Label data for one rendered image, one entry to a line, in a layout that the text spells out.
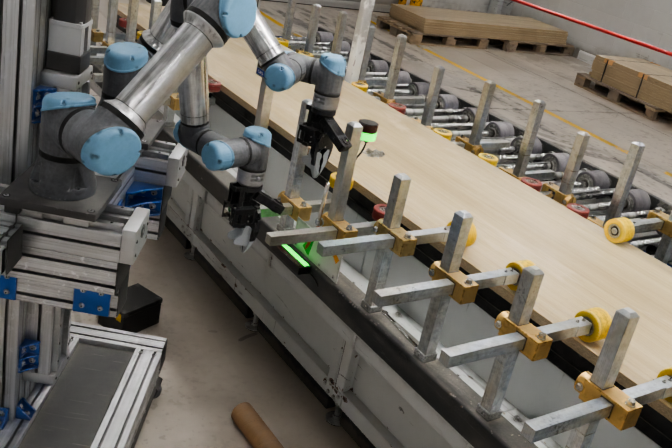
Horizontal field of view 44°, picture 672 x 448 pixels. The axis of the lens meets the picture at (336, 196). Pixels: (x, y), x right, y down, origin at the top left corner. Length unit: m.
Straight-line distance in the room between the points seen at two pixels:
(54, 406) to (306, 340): 0.98
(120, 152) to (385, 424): 1.45
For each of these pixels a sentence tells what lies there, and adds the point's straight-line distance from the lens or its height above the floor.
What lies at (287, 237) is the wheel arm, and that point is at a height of 0.85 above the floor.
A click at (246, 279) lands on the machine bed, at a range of 3.53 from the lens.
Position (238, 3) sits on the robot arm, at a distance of 1.90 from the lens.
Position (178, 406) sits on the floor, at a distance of 3.05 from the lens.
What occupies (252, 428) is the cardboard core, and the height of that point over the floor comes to 0.07.
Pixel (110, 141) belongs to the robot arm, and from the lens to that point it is 1.80.
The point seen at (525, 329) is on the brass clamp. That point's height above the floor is 0.97.
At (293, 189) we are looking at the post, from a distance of 2.67.
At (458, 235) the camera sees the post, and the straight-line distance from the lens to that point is 2.06.
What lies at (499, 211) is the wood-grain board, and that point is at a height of 0.90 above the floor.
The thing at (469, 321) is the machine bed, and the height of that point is 0.74.
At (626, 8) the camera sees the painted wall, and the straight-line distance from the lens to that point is 11.22.
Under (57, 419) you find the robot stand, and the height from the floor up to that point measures 0.21.
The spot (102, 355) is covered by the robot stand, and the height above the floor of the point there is 0.21.
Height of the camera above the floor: 1.87
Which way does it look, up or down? 22 degrees down
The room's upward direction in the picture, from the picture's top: 12 degrees clockwise
